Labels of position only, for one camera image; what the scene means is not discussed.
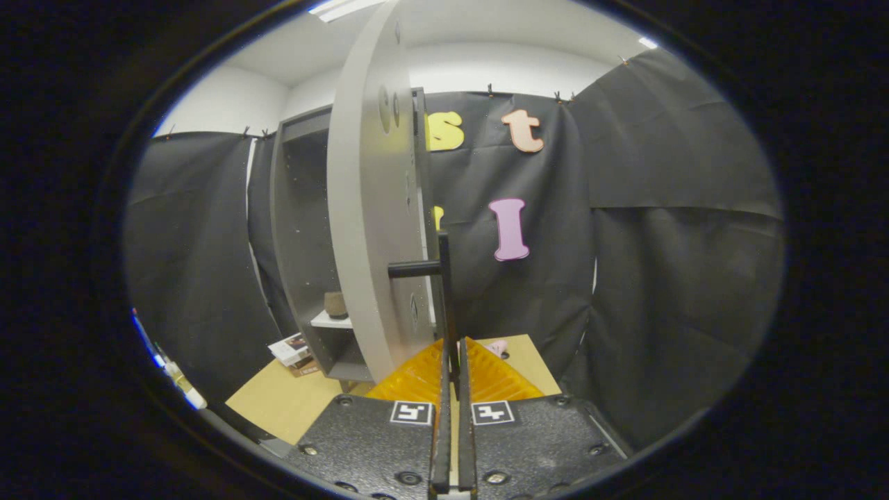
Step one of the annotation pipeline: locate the black backdrop cloth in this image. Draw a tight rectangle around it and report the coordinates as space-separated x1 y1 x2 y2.
125 49 786 452

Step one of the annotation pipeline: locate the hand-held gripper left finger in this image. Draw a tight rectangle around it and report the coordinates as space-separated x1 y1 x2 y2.
283 338 454 499

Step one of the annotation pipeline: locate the stack of books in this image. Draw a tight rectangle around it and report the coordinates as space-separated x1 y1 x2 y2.
268 333 320 378

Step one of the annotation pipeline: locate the colourful items pile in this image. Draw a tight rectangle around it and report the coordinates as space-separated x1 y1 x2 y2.
132 309 209 410

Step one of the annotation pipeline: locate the long ceiling light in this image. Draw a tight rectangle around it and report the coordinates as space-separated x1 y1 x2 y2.
309 0 390 23

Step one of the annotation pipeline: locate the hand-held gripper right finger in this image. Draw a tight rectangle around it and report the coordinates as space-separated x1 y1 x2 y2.
457 337 634 499

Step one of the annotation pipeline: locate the grey shoe cabinet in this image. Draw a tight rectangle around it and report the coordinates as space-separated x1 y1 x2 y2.
269 87 431 384

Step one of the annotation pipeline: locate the grey shoe cabinet door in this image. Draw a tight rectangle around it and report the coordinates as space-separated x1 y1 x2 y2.
326 0 463 386

